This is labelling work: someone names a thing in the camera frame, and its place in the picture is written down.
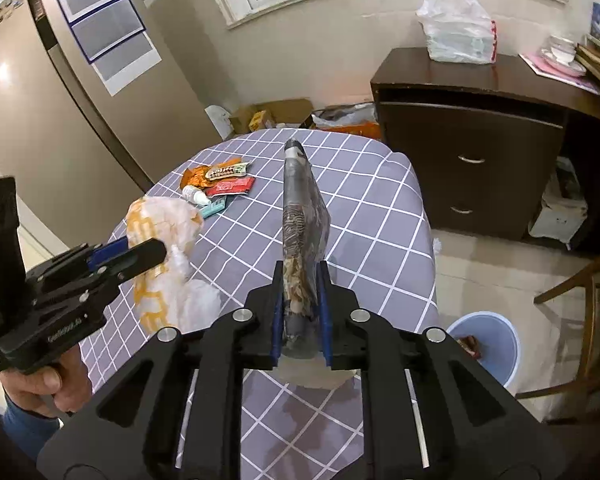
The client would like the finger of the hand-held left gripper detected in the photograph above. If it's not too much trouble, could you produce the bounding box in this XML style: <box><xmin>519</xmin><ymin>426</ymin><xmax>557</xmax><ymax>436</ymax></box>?
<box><xmin>87</xmin><ymin>237</ymin><xmax>131</xmax><ymax>268</ymax></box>
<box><xmin>105</xmin><ymin>238</ymin><xmax>168</xmax><ymax>282</ymax></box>

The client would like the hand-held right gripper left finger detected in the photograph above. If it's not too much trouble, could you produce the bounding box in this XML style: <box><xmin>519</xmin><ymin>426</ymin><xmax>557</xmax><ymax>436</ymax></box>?
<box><xmin>37</xmin><ymin>260</ymin><xmax>286</xmax><ymax>480</ymax></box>

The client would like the small white bottle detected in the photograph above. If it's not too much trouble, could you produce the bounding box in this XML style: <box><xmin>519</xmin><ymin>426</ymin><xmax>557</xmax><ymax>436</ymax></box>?
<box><xmin>182</xmin><ymin>185</ymin><xmax>213</xmax><ymax>207</ymax></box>

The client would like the pink paper sheet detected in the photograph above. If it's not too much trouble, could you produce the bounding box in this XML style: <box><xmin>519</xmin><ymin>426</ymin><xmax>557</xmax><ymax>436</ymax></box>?
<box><xmin>519</xmin><ymin>52</ymin><xmax>600</xmax><ymax>97</ymax></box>

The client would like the brown striped wrapper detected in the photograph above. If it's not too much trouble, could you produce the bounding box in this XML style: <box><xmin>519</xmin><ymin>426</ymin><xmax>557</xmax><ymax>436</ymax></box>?
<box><xmin>204</xmin><ymin>160</ymin><xmax>252</xmax><ymax>181</ymax></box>

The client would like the dark wooden desk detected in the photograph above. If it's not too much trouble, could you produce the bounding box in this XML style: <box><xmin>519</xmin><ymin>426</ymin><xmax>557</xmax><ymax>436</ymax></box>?
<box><xmin>562</xmin><ymin>75</ymin><xmax>600</xmax><ymax>256</ymax></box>

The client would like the champagne gold refrigerator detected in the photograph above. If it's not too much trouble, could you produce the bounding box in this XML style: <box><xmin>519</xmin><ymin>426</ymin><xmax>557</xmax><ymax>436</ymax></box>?
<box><xmin>0</xmin><ymin>0</ymin><xmax>221</xmax><ymax>211</ymax></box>

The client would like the person's left hand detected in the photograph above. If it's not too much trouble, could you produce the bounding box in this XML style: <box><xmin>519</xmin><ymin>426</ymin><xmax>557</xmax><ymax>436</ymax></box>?
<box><xmin>2</xmin><ymin>345</ymin><xmax>93</xmax><ymax>418</ymax></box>

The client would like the dark red patterned wrapper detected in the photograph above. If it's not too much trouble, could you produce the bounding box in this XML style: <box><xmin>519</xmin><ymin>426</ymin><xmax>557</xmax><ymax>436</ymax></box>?
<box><xmin>457</xmin><ymin>335</ymin><xmax>481</xmax><ymax>361</ymax></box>

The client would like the dark wooden cabinet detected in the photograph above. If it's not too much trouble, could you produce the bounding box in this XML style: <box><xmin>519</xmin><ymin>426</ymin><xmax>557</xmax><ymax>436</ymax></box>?
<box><xmin>370</xmin><ymin>47</ymin><xmax>571</xmax><ymax>242</ymax></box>

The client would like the plain white paper sheet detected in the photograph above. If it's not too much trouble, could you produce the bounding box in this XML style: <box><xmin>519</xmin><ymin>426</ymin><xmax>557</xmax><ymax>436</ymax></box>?
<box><xmin>89</xmin><ymin>30</ymin><xmax>162</xmax><ymax>97</ymax></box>

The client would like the light blue bin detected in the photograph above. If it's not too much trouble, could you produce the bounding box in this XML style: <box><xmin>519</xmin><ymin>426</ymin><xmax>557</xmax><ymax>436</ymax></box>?
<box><xmin>445</xmin><ymin>311</ymin><xmax>522</xmax><ymax>398</ymax></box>

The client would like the brown flat box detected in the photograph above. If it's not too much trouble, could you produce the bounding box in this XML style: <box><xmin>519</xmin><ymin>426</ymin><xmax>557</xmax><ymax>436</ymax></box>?
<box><xmin>574</xmin><ymin>42</ymin><xmax>600</xmax><ymax>86</ymax></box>

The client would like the bright red sachet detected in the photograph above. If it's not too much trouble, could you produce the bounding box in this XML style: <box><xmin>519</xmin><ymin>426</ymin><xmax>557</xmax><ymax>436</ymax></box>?
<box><xmin>205</xmin><ymin>176</ymin><xmax>256</xmax><ymax>197</ymax></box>

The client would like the teal packet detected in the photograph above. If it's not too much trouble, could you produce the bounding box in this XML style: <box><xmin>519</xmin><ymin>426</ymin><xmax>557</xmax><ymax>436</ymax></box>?
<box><xmin>200</xmin><ymin>196</ymin><xmax>228</xmax><ymax>219</ymax></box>

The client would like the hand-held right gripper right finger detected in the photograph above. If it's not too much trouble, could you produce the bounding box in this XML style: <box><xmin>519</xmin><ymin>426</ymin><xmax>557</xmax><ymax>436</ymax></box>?
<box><xmin>316</xmin><ymin>261</ymin><xmax>566</xmax><ymax>480</ymax></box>

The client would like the orange cardboard box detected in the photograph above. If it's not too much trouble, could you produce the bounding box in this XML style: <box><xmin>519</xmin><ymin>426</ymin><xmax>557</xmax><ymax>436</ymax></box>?
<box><xmin>310</xmin><ymin>104</ymin><xmax>382</xmax><ymax>141</ymax></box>

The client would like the wooden chair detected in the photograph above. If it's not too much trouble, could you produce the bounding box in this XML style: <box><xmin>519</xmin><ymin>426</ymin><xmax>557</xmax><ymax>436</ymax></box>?
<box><xmin>517</xmin><ymin>245</ymin><xmax>600</xmax><ymax>423</ymax></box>

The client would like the orange and white plastic bag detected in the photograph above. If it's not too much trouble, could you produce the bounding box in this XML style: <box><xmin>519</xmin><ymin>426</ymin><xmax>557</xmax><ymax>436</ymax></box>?
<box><xmin>125</xmin><ymin>195</ymin><xmax>221</xmax><ymax>333</ymax></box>

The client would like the orange wrapper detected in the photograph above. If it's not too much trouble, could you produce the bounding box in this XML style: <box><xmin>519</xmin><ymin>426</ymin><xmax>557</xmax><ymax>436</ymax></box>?
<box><xmin>181</xmin><ymin>165</ymin><xmax>216</xmax><ymax>190</ymax></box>

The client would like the white porcelain bowl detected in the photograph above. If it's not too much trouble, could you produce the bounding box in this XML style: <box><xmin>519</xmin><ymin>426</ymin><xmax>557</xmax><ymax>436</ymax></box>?
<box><xmin>550</xmin><ymin>35</ymin><xmax>577</xmax><ymax>61</ymax></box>

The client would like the grey printed packet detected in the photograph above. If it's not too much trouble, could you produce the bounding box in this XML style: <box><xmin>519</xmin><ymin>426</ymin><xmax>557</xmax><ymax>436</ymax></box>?
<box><xmin>280</xmin><ymin>137</ymin><xmax>331</xmax><ymax>361</ymax></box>

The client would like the white porcelain saucer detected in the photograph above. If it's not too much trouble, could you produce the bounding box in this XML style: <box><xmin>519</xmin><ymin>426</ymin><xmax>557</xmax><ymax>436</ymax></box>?
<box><xmin>540</xmin><ymin>49</ymin><xmax>587</xmax><ymax>77</ymax></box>

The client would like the brown cardboard box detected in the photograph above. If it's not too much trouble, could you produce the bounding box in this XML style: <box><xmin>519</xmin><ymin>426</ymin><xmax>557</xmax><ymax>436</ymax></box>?
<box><xmin>227</xmin><ymin>99</ymin><xmax>313</xmax><ymax>136</ymax></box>

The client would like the person's left forearm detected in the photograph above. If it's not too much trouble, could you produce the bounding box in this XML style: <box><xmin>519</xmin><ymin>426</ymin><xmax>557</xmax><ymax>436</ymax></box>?
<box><xmin>0</xmin><ymin>395</ymin><xmax>63</xmax><ymax>461</ymax></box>

